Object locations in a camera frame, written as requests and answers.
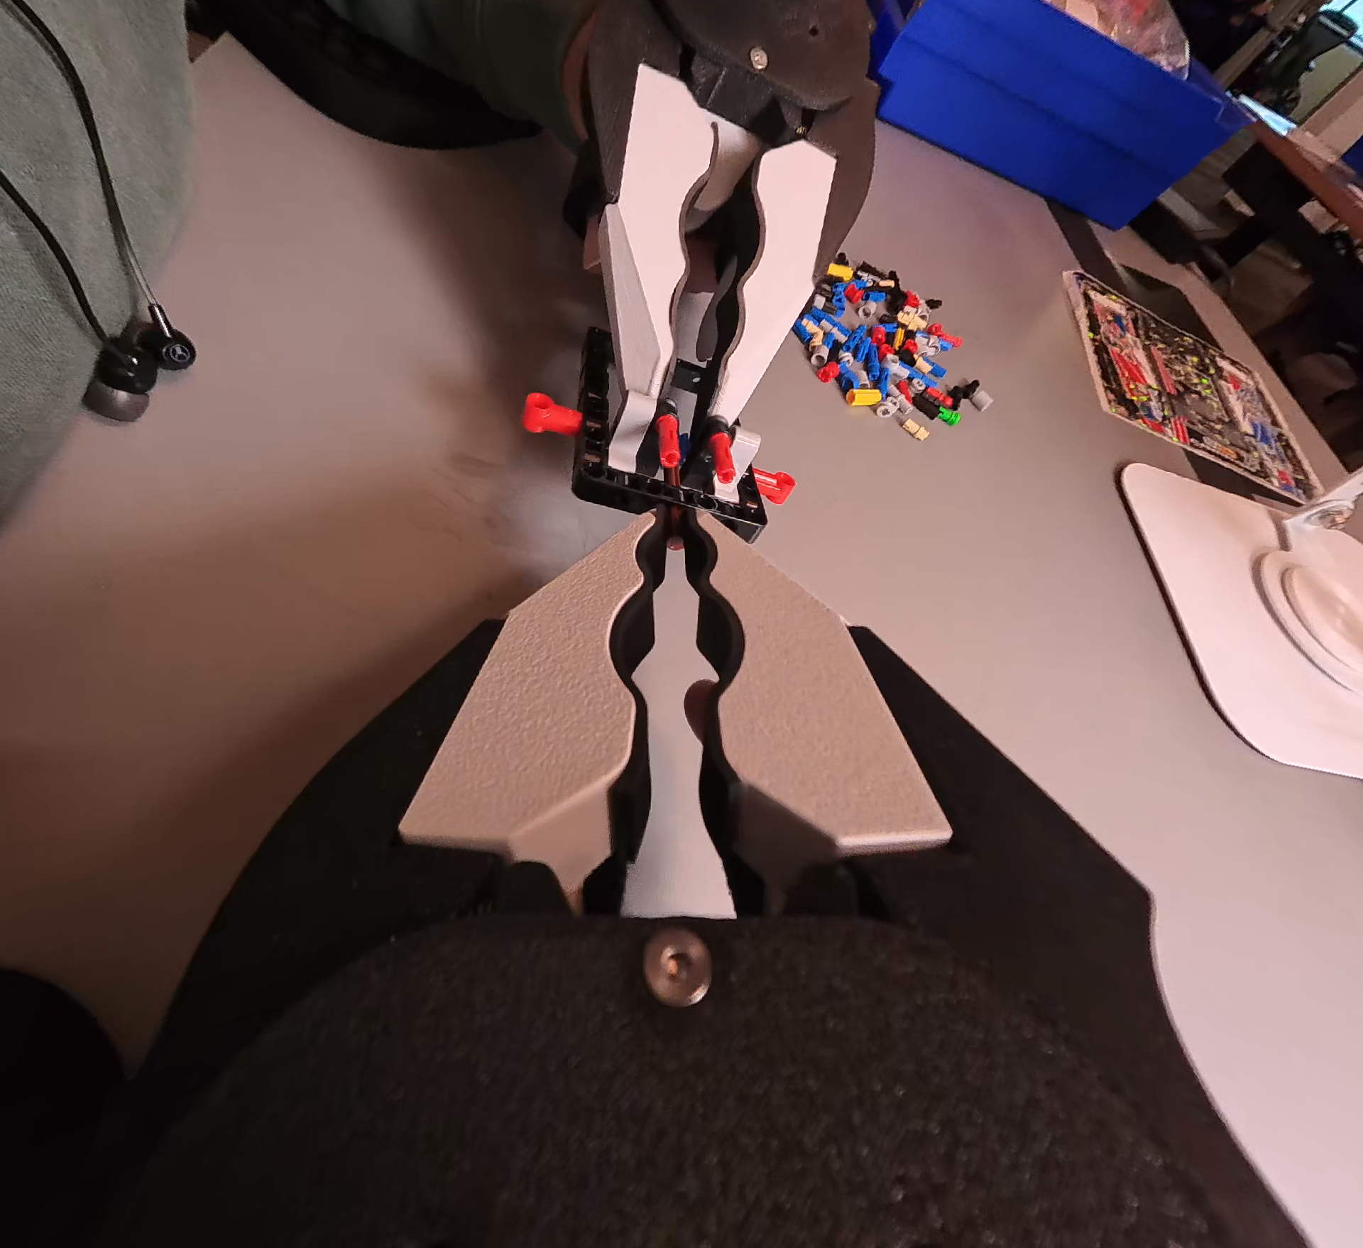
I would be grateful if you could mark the pile of small lego pieces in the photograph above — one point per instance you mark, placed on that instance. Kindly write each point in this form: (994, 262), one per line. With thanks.
(884, 354)

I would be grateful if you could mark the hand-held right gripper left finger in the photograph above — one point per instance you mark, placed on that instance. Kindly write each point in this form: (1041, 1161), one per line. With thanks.
(522, 736)

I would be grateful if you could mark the brown lego axle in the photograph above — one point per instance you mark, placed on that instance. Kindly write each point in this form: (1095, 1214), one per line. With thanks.
(675, 497)

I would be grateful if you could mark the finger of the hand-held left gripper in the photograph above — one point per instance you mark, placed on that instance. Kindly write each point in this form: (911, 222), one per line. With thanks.
(792, 226)
(650, 205)

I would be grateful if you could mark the blue plastic bin with bag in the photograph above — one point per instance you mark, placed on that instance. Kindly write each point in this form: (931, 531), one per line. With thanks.
(1044, 131)

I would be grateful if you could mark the white book stand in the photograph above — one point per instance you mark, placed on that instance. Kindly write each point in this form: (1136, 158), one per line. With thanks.
(1204, 609)

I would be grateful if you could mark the lego sticker sheet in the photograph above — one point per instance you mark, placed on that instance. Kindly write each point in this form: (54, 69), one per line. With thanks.
(1194, 386)

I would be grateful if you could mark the black lego frame assembly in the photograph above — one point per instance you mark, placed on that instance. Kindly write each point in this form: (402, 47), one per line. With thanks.
(639, 494)

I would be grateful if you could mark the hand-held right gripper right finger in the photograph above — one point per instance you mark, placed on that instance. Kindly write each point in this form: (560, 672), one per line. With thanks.
(831, 736)

